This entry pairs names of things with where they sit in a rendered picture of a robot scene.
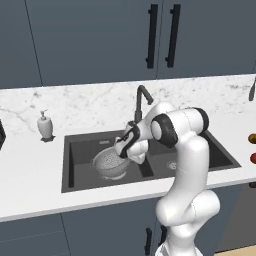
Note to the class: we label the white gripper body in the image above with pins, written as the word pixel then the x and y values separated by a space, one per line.
pixel 118 141

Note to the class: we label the black appliance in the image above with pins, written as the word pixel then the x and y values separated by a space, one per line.
pixel 2 135

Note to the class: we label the black sink faucet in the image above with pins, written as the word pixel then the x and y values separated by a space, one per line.
pixel 139 100

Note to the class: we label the slate blue wall cupboard door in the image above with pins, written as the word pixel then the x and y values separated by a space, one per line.
pixel 93 40
pixel 16 40
pixel 213 36

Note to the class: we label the white soap dispenser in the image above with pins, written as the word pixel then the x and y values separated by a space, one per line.
pixel 45 126

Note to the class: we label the dark hanging utensil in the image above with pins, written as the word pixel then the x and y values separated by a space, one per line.
pixel 252 91

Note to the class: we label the red apple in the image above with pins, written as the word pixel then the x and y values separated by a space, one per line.
pixel 253 158

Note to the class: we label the dark grey double sink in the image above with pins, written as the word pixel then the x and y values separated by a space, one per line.
pixel 83 156

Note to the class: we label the white metal colander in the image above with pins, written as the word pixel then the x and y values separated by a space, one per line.
pixel 106 161

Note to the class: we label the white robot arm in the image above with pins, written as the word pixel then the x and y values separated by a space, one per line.
pixel 186 160

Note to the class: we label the slate blue base drawer front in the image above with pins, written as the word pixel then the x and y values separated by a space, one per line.
pixel 33 246
pixel 30 224

